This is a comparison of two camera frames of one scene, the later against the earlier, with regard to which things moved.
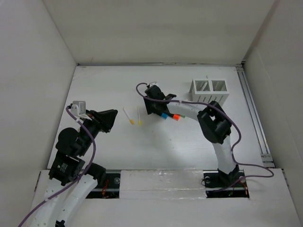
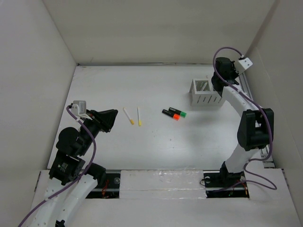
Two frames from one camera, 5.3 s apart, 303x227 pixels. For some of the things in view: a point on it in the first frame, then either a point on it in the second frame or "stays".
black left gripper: [104, 119] stays
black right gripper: [150, 108] to [233, 67]
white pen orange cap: [131, 120] stays
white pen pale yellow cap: [203, 86] stays
